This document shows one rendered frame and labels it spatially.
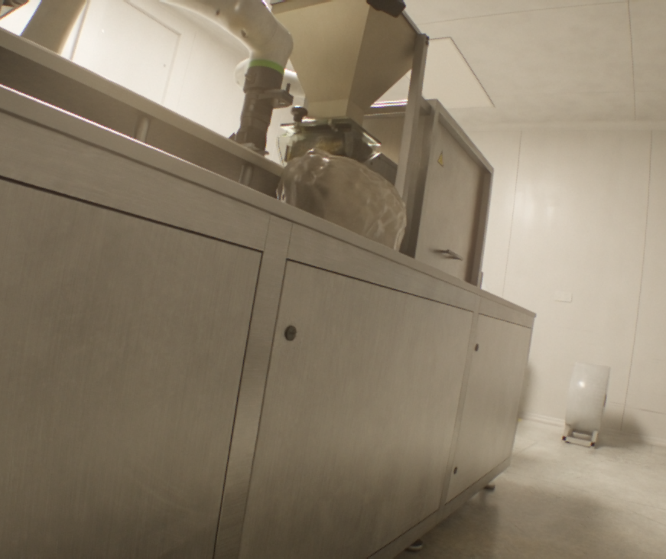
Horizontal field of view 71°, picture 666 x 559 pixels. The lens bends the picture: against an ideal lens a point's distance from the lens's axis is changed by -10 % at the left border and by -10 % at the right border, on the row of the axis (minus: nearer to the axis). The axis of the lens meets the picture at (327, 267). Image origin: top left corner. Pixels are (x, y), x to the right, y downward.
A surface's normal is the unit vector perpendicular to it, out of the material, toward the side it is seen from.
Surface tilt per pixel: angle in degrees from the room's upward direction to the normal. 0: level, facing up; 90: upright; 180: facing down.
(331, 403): 90
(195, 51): 90
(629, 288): 90
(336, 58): 118
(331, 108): 90
